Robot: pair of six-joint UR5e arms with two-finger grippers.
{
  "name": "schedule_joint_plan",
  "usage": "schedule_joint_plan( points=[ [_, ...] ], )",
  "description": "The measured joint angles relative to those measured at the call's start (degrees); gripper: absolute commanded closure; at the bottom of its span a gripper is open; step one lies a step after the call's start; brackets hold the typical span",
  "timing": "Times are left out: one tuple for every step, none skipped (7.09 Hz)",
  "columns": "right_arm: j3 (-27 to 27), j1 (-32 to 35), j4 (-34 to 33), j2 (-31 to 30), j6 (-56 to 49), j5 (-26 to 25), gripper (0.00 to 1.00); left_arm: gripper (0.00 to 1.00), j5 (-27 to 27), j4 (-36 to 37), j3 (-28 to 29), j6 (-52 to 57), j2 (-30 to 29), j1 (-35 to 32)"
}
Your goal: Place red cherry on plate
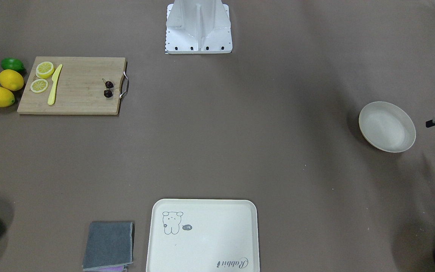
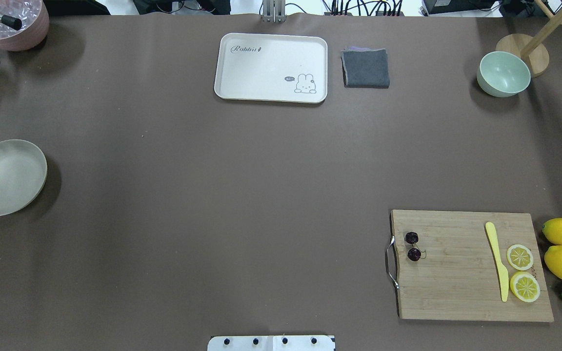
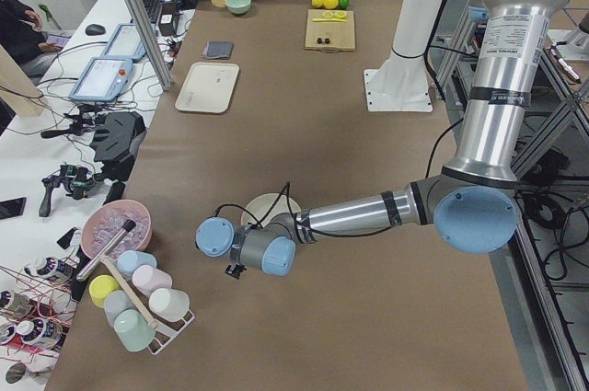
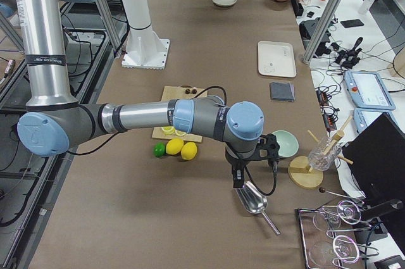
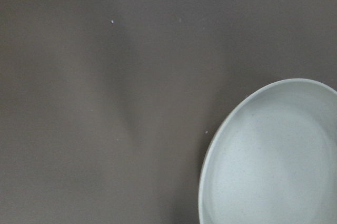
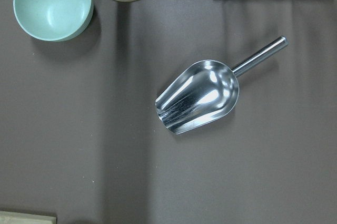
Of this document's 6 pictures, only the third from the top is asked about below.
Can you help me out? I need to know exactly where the grey folded cloth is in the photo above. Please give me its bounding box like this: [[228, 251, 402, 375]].
[[202, 40, 234, 60]]

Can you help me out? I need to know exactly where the teach pendant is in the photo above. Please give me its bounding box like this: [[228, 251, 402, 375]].
[[102, 23, 146, 62], [69, 56, 133, 103]]

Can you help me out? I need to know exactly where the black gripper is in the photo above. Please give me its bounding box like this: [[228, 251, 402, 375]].
[[225, 263, 247, 280]]

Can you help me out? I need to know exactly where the mint cup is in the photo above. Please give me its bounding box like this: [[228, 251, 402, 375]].
[[113, 309, 156, 352]]

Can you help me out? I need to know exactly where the far teach pendant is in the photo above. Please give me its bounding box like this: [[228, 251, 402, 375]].
[[102, 23, 146, 62]]

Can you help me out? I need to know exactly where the yellow cup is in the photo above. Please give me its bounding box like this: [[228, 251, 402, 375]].
[[89, 274, 121, 308]]

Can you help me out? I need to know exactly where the yellow lemon near lime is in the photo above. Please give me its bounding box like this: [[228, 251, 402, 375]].
[[322, 0, 340, 10]]

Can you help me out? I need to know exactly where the cream rabbit tray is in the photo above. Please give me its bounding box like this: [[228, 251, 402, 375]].
[[175, 62, 240, 114]]

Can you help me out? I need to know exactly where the white cup rack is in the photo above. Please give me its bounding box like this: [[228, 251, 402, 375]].
[[100, 256, 196, 356]]

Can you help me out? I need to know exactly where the grey cup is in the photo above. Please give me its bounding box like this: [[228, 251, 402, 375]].
[[103, 290, 135, 328]]

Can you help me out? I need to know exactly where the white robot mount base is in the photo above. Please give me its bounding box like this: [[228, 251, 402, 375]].
[[364, 0, 443, 113]]

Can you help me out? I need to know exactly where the aluminium frame post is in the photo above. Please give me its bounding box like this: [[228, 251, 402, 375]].
[[124, 0, 172, 91]]

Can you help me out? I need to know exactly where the mint green bowl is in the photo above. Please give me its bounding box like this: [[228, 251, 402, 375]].
[[225, 0, 252, 16]]

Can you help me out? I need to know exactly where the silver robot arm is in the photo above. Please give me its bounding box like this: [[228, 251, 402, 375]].
[[195, 0, 569, 277]]

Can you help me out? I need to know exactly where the near teach pendant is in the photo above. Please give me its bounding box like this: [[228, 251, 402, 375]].
[[69, 56, 133, 103]]

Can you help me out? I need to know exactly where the black computer mouse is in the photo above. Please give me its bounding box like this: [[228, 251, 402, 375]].
[[85, 24, 106, 36]]

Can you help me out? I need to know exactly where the white cup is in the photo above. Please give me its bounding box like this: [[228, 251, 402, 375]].
[[149, 288, 190, 322]]

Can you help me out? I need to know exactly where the black smartphone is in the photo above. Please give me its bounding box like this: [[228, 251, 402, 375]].
[[0, 197, 27, 220]]

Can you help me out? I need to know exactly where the cream round plate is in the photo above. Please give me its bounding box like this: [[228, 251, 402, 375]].
[[240, 193, 301, 227]]

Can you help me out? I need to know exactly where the yellow plastic knife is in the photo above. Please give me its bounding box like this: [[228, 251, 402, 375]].
[[311, 17, 347, 23]]

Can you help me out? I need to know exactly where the light blue cup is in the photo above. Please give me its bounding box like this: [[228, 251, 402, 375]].
[[116, 250, 157, 280]]

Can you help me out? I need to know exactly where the pink cup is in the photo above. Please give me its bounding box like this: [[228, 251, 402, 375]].
[[132, 264, 173, 297]]

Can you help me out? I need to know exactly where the metal stirring rod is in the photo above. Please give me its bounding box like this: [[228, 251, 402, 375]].
[[75, 219, 136, 282]]

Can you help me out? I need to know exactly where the pink bowl with ice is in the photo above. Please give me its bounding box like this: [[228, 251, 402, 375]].
[[81, 200, 152, 259]]

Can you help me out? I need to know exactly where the bamboo cutting board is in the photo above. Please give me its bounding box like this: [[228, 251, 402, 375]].
[[305, 9, 356, 52]]

